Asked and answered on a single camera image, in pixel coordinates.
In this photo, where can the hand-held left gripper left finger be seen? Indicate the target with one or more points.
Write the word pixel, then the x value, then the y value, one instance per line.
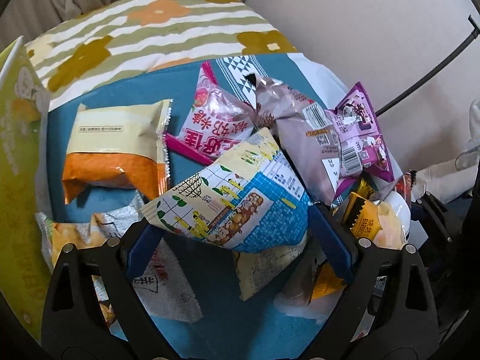
pixel 144 251

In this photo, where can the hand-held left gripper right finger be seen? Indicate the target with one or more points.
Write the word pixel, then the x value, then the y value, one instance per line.
pixel 332 243

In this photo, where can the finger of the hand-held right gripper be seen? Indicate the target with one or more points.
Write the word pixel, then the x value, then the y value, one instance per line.
pixel 419 212

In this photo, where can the silver potato chip packet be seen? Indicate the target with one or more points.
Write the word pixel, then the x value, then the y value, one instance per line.
pixel 78 232

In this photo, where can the blue white illustrated snack packet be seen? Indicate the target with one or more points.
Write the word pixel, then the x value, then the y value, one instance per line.
pixel 232 202

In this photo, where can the green storage box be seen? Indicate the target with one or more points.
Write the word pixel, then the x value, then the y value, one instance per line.
pixel 18 180

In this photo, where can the clear packet of pale snacks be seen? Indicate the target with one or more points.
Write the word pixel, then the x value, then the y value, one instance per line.
pixel 393 210

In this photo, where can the yellow black-print snack packet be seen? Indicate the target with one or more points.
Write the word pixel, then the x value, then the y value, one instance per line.
pixel 362 217

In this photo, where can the yellow-orange snack packet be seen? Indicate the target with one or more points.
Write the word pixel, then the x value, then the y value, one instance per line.
pixel 326 285

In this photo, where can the white red-print snack packet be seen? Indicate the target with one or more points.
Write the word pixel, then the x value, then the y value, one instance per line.
pixel 172 288

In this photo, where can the white cloth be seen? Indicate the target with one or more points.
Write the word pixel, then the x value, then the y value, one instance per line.
pixel 450 176

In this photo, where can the white pinkish snack packet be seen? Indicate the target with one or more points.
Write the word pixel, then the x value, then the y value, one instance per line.
pixel 296 300

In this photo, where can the purple snack packet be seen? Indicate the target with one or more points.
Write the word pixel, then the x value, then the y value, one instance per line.
pixel 356 135

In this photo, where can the orange and cream snack packet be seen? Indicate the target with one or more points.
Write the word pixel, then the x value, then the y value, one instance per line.
pixel 112 146

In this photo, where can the brown snack packet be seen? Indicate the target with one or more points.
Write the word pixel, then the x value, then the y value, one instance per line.
pixel 300 138

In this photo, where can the blue patterned tablecloth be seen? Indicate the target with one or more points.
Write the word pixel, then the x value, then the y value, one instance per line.
pixel 112 93

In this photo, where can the floral striped blanket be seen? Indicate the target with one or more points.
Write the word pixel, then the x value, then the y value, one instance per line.
pixel 150 33

